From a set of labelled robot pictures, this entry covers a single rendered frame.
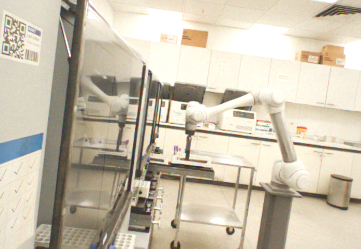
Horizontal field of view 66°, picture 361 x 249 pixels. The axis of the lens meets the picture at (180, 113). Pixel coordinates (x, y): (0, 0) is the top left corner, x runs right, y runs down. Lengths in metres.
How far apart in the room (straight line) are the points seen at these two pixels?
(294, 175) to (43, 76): 1.97
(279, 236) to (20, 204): 2.30
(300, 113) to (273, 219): 3.36
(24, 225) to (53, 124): 0.69
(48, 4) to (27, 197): 0.16
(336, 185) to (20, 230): 4.75
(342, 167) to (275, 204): 3.02
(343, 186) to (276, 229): 2.58
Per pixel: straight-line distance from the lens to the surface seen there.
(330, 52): 5.47
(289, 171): 2.13
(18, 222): 0.28
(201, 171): 2.08
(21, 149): 0.25
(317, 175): 5.11
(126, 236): 0.95
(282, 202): 2.38
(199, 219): 2.61
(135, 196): 1.24
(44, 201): 1.03
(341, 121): 5.89
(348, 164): 5.32
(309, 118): 5.59
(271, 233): 2.45
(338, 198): 4.93
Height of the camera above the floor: 1.31
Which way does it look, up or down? 3 degrees down
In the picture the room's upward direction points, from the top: 8 degrees clockwise
